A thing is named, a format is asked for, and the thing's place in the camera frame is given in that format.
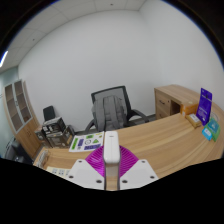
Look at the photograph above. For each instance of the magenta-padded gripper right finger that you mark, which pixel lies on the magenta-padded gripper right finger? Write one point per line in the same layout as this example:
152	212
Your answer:
138	171

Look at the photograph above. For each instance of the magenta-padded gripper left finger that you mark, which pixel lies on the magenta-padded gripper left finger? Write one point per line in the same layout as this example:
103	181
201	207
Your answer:
85	171

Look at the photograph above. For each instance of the wooden side cabinet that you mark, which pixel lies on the wooden side cabinet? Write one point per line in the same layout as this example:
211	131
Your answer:
170	96

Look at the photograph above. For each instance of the green and purple printed sheet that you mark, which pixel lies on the green and purple printed sheet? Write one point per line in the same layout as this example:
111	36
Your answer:
86	141

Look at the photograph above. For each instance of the black mesh office chair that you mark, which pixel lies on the black mesh office chair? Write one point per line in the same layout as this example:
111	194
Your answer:
110	91

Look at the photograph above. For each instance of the grey backpack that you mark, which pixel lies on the grey backpack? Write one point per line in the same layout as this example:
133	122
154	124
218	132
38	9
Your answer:
110	113

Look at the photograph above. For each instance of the black printed box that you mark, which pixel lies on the black printed box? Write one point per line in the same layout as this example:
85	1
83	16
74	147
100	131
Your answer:
54	126

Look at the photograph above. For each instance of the purple card package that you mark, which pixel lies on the purple card package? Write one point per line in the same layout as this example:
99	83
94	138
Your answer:
204	106

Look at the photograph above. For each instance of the small tan box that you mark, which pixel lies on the small tan box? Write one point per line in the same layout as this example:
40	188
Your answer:
194	120

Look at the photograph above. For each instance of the orange box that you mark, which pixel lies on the orange box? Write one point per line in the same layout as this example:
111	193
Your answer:
188	108

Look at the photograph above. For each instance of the green box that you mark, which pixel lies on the green box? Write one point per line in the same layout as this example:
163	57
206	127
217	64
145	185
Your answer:
216	136

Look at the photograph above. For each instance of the wooden cabinet with glass doors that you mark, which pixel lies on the wooden cabinet with glass doors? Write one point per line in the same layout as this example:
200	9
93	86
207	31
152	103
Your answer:
23	123

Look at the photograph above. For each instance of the light blue small box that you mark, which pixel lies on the light blue small box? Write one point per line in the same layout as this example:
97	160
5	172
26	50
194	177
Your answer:
207	133

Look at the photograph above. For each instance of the brown cardboard box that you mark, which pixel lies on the brown cardboard box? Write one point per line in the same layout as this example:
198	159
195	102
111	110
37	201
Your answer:
40	135

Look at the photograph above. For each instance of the teal box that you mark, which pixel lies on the teal box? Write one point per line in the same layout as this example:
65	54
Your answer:
213	126

